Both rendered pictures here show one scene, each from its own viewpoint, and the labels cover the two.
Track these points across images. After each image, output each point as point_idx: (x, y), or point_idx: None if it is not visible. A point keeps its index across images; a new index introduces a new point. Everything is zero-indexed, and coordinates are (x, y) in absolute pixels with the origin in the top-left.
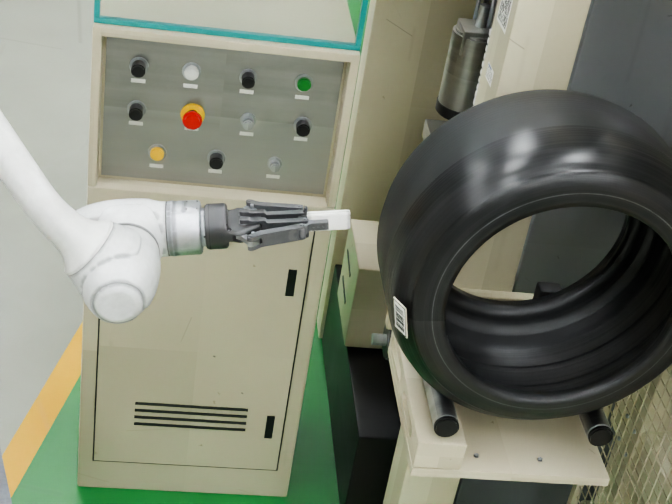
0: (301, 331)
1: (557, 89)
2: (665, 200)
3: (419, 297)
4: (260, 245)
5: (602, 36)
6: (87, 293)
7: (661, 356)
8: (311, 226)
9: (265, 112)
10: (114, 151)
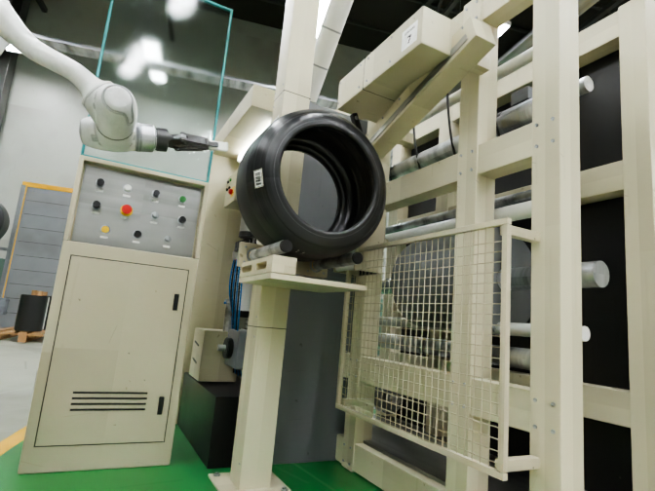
0: (180, 334)
1: (300, 152)
2: (360, 132)
3: (267, 164)
4: (186, 138)
5: (307, 175)
6: (99, 92)
7: (373, 210)
8: (210, 142)
9: (163, 212)
10: (81, 227)
